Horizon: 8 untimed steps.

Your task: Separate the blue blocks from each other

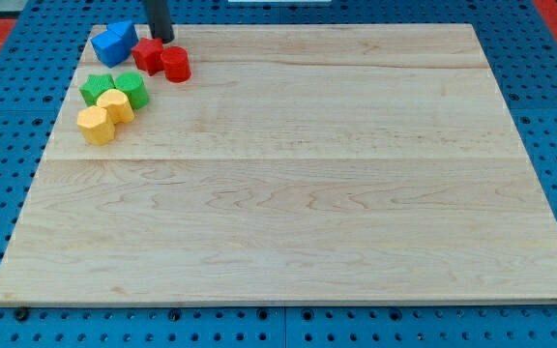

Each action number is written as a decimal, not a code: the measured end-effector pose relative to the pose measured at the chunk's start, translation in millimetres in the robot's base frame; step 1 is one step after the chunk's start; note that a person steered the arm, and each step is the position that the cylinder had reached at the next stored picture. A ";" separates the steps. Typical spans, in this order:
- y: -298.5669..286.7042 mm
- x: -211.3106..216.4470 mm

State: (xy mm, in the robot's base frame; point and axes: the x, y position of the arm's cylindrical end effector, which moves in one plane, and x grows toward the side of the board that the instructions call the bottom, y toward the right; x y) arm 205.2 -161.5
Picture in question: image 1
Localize green star block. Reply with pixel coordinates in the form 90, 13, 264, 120
79, 73, 115, 106

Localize yellow heart block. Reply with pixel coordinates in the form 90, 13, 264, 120
96, 89, 135, 124

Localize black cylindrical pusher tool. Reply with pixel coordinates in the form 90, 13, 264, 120
142, 0, 175, 44

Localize light wooden board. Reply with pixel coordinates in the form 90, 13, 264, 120
0, 24, 557, 307

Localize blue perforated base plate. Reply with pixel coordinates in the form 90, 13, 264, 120
0, 0, 557, 347

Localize red star block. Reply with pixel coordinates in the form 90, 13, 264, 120
132, 38, 163, 76

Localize blue cube block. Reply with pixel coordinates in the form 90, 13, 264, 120
90, 31, 131, 68

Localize red cylinder block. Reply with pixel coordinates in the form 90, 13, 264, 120
161, 46, 191, 83

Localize blue triangular block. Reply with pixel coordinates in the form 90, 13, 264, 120
106, 20, 138, 49

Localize yellow hexagon block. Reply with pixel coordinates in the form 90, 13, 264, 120
76, 105, 115, 145

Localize green cylinder block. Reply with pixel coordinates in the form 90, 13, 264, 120
115, 72, 150, 109

